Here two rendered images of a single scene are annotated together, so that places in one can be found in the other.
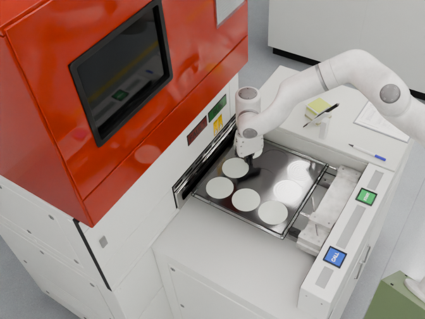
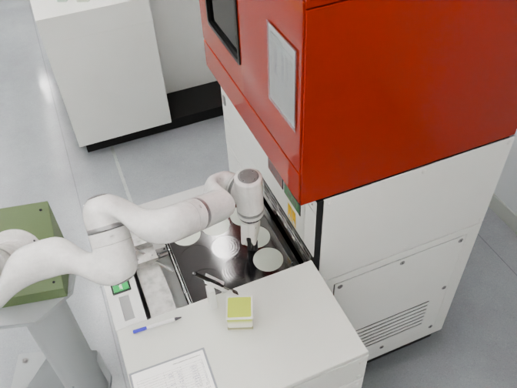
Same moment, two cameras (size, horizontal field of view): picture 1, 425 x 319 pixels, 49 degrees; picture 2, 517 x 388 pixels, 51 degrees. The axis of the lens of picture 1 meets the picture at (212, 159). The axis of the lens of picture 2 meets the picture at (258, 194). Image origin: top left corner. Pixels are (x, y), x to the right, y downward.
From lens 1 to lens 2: 210 cm
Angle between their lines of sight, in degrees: 74
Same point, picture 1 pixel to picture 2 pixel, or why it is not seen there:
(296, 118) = (257, 301)
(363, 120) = (196, 359)
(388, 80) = (105, 197)
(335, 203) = (152, 287)
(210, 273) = (189, 193)
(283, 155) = (235, 280)
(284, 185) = (202, 259)
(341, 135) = (198, 322)
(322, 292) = not seen: hidden behind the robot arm
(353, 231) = not seen: hidden behind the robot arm
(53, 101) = not seen: outside the picture
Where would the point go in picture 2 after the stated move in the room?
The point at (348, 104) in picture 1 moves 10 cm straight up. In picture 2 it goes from (234, 369) to (231, 349)
